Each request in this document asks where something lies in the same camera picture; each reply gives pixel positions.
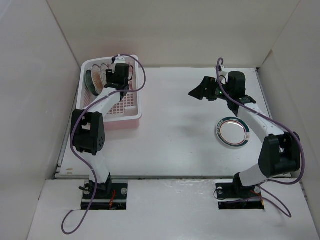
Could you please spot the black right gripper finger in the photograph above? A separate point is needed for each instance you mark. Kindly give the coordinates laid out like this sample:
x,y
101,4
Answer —
x,y
213,96
201,91

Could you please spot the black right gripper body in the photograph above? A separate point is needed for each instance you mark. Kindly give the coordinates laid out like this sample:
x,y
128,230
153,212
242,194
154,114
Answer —
x,y
218,89

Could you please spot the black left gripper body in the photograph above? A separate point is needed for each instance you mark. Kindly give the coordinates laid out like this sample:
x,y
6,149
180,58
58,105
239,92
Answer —
x,y
127,84

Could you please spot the orange sunburst plate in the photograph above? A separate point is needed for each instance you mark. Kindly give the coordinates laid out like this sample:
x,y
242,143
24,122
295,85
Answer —
x,y
97,79

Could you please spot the white plate grey rim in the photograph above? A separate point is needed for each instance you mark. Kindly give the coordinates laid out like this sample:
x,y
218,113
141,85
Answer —
x,y
103,72

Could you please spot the blue floral plate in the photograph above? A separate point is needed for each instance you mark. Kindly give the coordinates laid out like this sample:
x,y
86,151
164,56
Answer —
x,y
89,83

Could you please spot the green red rimmed plate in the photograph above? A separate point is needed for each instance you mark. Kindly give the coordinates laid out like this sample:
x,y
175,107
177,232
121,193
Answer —
x,y
232,132

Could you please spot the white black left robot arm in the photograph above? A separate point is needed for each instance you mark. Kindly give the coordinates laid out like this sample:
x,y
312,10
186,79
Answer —
x,y
87,134

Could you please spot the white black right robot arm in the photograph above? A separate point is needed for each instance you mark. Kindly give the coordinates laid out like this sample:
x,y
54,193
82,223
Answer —
x,y
280,153

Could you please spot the white pink dish rack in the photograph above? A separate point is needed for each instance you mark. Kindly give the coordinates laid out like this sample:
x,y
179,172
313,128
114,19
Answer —
x,y
127,113

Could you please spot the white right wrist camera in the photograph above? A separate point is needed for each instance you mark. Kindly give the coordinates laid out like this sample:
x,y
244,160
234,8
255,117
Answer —
x,y
221,71

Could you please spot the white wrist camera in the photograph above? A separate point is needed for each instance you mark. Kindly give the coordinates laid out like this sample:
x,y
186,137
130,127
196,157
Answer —
x,y
221,71
118,59

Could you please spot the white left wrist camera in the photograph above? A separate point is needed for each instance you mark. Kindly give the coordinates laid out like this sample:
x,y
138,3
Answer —
x,y
118,59

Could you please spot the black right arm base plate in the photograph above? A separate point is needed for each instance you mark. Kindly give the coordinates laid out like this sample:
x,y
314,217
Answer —
x,y
231,197

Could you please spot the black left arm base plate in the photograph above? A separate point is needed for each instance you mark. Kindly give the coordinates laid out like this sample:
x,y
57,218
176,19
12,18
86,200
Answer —
x,y
116,200

